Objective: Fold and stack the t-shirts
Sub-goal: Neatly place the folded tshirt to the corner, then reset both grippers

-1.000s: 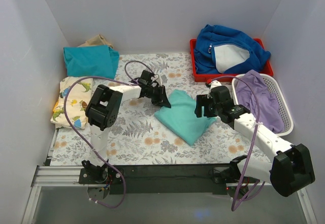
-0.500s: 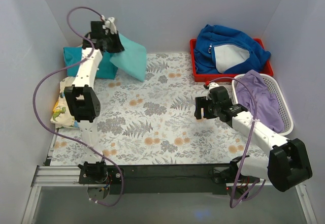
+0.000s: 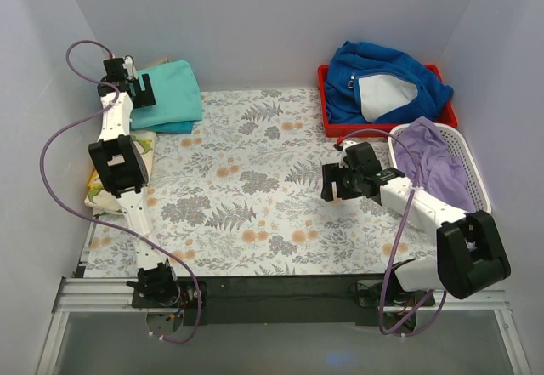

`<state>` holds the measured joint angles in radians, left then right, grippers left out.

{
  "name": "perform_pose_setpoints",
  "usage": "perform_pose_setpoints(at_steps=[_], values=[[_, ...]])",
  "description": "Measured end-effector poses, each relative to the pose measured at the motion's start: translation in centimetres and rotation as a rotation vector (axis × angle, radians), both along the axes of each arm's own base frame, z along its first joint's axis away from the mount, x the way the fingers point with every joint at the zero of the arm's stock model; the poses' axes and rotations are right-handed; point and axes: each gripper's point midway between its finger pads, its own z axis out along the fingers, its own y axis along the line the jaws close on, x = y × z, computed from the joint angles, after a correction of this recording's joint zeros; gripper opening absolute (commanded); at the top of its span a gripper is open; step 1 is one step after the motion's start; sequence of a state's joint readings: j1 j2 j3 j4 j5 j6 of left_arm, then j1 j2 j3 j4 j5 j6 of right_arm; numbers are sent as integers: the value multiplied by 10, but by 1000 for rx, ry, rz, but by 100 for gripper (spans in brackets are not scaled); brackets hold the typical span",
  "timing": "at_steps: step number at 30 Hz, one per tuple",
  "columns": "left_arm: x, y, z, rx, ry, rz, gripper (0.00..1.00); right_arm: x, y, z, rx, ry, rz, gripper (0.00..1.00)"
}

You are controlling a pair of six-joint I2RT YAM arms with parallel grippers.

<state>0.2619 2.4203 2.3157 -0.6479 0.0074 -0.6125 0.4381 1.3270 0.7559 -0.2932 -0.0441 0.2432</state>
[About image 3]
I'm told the mint green t shirt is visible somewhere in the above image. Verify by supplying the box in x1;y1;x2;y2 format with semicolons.
130;60;203;129

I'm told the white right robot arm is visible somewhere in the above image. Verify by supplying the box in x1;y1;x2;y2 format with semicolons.
119;89;509;306

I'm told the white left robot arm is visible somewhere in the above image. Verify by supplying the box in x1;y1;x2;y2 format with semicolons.
88;55;168;270

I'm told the red plastic bin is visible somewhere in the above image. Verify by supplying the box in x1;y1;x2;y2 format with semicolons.
317;65;458;138

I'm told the teal folded t shirt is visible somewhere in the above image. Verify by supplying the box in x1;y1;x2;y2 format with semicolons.
130;121;195;134

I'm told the lavender purple t shirt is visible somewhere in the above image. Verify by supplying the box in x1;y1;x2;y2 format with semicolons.
394;117;476;213

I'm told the blue fleece jacket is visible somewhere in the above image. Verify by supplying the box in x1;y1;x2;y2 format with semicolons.
324;41;454;124

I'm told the floral patterned table mat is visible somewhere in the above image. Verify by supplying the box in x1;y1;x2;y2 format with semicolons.
84;88;477;279

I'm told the dinosaur print folded garment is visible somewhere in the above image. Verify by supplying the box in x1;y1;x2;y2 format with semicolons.
84;130;156;215

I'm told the white perforated basket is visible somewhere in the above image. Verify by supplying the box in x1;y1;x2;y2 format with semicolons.
388;123;492;213

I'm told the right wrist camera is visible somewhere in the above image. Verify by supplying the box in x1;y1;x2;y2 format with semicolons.
334;137;356;168

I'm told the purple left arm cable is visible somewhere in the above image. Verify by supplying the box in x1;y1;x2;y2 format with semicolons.
40;41;205;344

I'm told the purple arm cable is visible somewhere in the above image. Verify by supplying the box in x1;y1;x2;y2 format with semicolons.
40;41;205;344
342;129;447;337

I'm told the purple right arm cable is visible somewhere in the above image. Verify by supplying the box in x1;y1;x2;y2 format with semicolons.
342;129;447;337

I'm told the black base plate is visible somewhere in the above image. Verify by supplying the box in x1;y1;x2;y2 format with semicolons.
131;276;436;327

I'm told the aluminium frame rail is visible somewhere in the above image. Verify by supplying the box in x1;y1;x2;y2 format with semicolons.
37;278;530;374

